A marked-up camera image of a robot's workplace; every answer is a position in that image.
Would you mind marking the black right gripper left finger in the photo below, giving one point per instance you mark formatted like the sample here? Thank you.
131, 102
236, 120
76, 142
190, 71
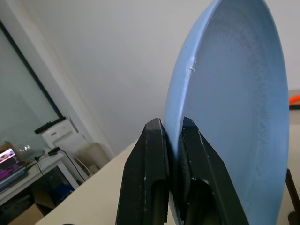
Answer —
143, 168

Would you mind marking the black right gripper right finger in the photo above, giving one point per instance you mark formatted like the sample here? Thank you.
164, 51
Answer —
206, 168

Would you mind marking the blue plate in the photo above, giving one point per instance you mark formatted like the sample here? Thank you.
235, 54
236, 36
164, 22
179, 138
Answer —
234, 98

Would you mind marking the beige cylindrical bin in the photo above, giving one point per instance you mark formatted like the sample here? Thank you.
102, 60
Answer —
92, 155

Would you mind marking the white box appliance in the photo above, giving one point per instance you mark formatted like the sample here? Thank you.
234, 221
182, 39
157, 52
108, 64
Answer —
59, 134

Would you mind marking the white desk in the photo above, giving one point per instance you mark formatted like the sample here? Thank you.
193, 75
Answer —
35, 173

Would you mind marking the orange object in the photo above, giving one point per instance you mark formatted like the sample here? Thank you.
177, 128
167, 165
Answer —
294, 99

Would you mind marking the cardboard box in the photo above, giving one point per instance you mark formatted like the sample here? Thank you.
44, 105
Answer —
25, 213

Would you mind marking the open laptop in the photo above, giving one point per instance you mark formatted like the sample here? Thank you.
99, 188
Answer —
10, 167

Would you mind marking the black window frame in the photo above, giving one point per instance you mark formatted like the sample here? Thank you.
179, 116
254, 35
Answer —
30, 70

